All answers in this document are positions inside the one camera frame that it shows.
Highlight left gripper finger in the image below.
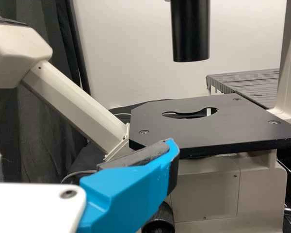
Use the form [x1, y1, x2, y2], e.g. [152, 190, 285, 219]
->
[76, 137, 180, 233]

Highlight cream microscope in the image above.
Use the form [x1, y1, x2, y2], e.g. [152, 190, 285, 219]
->
[0, 0, 291, 233]

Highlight black platform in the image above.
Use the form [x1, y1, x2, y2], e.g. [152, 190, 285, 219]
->
[205, 68, 281, 110]

